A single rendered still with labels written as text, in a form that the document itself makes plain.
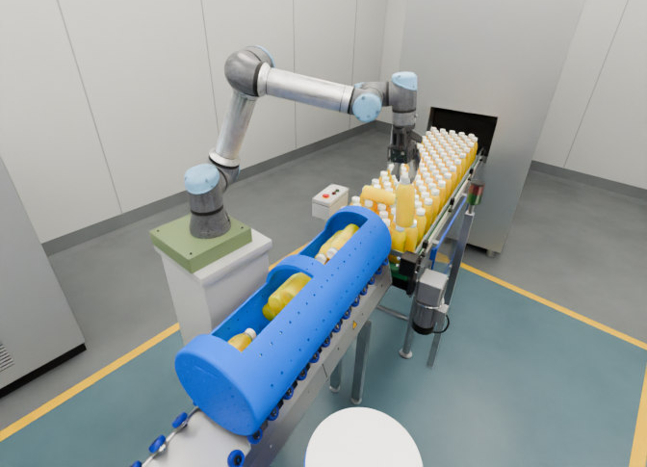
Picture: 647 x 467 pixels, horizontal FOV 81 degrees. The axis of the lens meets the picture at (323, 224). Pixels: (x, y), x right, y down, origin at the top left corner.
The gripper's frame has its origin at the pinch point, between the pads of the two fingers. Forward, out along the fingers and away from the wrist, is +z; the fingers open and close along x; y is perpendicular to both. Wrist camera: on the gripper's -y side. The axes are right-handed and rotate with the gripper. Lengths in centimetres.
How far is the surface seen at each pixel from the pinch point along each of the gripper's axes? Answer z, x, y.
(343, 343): 52, -9, 36
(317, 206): 31, -53, -16
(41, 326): 84, -178, 83
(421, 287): 61, 2, -15
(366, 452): 38, 21, 73
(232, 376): 16, -7, 83
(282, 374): 25, -3, 72
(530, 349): 153, 49, -92
